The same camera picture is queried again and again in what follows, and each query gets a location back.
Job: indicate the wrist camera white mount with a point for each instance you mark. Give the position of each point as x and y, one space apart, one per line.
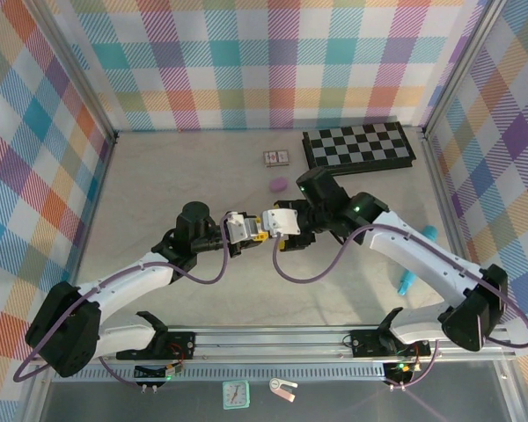
241 226
281 221

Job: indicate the aluminium mounting rail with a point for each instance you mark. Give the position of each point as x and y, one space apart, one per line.
268 343

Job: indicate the aluminium side rail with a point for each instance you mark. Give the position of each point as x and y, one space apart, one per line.
444 198
97 198

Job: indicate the teal square clock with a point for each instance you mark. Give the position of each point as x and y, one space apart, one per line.
236 395

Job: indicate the perforated metal strip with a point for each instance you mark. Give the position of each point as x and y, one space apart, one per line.
246 374

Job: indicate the small black controller board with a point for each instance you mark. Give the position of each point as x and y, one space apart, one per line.
158 373
400 373

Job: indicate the white and pink small tool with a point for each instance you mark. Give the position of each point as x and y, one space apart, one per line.
282 387

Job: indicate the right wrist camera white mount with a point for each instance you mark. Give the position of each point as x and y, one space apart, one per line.
281 221

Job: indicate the small playing card box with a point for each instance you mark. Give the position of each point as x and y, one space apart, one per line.
276 158

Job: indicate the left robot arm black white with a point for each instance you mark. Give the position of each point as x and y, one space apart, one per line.
123 281

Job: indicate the purple earbud charging case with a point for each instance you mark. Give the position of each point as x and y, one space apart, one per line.
277 185

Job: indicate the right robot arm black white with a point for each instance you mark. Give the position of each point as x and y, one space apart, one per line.
422 259

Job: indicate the teal cylindrical plastic object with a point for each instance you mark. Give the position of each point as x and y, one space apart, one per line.
430 233

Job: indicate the aluminium frame post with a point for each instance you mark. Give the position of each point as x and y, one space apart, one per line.
77 66
462 66

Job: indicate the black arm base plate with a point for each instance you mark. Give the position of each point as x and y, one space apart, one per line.
365 343
180 345

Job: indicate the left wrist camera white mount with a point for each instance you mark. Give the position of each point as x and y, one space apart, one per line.
241 226

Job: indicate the black folding chessboard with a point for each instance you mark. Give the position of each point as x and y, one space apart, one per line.
361 145

